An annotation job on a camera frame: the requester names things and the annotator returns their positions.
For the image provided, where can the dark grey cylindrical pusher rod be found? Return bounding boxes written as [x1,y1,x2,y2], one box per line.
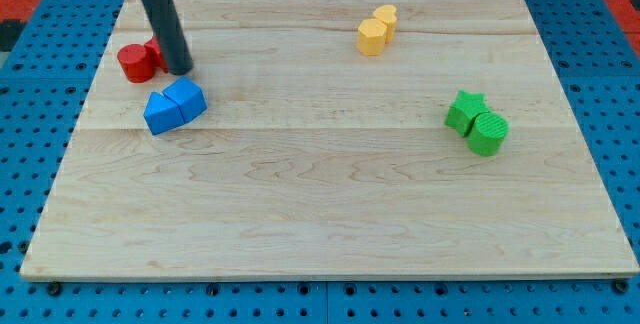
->
[141,0,194,76]

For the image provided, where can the red star block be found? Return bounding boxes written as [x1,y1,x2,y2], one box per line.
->
[143,35,168,73]

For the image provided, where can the red cylinder block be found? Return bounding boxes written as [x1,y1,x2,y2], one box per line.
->
[117,44,155,83]

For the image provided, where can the green star block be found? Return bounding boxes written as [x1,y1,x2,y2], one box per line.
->
[445,90,490,137]

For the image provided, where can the blue cube block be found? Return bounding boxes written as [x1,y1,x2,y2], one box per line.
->
[162,77,208,123]

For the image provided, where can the blue triangle block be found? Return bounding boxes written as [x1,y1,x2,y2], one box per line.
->
[143,92,185,135]

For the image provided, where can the yellow hexagon block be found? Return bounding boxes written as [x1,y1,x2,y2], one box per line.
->
[356,18,387,56]

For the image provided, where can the light wooden board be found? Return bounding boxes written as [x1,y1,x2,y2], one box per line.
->
[21,0,639,282]

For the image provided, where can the yellow heart block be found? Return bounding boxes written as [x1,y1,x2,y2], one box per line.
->
[372,4,398,43]

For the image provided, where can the green cylinder block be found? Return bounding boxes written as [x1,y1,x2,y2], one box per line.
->
[467,112,509,156]

